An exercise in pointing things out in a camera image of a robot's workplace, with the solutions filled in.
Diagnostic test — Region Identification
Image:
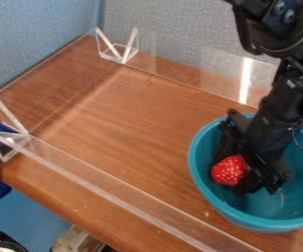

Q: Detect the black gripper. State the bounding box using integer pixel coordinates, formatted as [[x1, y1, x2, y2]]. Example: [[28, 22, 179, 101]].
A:
[[213, 109, 290, 196]]

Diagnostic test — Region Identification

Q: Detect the red strawberry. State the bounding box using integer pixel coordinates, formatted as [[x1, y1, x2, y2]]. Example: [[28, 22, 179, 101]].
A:
[[210, 155, 247, 186]]

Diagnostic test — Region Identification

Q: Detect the blue plastic bowl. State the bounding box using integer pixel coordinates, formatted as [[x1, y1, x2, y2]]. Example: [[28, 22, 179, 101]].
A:
[[187, 117, 303, 232]]

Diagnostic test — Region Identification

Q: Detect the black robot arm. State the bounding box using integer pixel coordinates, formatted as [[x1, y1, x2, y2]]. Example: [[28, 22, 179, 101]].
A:
[[214, 0, 303, 195]]

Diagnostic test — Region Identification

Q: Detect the clear acrylic barrier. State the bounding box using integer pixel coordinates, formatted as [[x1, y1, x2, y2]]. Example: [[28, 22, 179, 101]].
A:
[[0, 27, 303, 252]]

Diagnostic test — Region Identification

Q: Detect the beige object under table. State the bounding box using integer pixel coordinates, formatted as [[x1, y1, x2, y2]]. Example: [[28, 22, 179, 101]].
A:
[[49, 225, 106, 252]]

